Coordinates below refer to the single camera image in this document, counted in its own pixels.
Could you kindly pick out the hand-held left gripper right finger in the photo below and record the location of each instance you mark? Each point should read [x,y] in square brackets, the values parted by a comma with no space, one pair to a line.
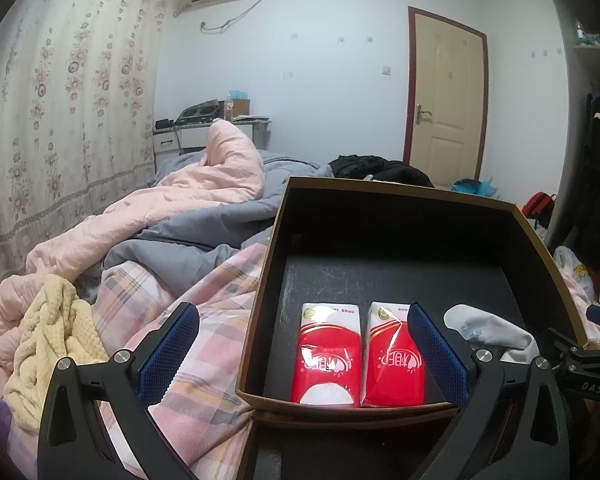
[437,355]

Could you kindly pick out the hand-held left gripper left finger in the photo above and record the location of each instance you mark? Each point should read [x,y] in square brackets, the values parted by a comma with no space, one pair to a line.
[167,355]

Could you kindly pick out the red white tissue pack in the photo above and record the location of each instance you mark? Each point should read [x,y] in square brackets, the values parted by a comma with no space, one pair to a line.
[325,355]
[395,360]

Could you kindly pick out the white sock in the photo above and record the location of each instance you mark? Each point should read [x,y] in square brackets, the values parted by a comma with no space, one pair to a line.
[485,330]

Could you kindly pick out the brown-edged black storage box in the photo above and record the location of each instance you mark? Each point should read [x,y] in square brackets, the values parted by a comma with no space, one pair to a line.
[360,270]

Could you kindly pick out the pink plaid bedsheet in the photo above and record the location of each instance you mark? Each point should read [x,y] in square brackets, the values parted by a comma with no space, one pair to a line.
[205,335]

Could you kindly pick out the white plastic bag yellow print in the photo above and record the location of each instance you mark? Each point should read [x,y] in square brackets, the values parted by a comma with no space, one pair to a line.
[572,270]

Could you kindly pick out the yellow towel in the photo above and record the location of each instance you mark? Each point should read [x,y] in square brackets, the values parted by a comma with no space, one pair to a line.
[55,340]

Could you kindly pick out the grey quilt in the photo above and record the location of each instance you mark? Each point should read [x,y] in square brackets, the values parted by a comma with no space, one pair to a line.
[190,240]

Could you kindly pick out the red bag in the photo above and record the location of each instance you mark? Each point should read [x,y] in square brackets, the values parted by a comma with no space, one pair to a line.
[539,205]

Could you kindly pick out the pink quilt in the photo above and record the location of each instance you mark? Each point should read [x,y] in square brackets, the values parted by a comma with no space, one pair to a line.
[130,220]

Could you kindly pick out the hanging black clothes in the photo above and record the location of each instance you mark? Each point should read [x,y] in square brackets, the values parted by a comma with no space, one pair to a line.
[597,170]

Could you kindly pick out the blue plastic bag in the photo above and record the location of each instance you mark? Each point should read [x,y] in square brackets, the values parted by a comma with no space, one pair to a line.
[472,186]

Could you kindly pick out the black jacket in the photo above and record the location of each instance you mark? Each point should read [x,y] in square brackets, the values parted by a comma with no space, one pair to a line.
[375,167]

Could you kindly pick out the white desk with drawer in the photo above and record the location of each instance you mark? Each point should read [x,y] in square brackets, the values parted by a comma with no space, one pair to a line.
[200,137]

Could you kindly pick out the small black device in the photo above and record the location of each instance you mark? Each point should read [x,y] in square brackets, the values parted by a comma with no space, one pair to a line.
[164,123]

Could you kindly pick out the black cooker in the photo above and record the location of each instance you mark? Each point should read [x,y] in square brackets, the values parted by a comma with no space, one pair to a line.
[200,110]

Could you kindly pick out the grey tray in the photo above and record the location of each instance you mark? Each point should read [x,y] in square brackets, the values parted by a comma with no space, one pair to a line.
[252,118]

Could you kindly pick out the clear plastic bottle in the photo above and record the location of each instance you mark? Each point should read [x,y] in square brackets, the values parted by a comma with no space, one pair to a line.
[228,107]

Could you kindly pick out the small cardboard box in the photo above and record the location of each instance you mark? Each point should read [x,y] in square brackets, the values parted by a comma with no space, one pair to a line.
[241,108]

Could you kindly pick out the floral curtain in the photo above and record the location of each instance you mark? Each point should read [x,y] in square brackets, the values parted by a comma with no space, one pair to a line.
[55,110]

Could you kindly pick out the blue packet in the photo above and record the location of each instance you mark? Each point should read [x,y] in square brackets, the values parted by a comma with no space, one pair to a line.
[237,94]

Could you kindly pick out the small bottle on shelf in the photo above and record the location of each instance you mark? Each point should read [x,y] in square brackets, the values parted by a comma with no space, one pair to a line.
[579,31]

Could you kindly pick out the cream door with brown frame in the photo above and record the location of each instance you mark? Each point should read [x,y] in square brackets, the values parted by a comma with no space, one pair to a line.
[445,110]

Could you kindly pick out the white light switch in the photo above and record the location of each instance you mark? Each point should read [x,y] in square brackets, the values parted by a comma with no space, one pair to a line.
[386,70]

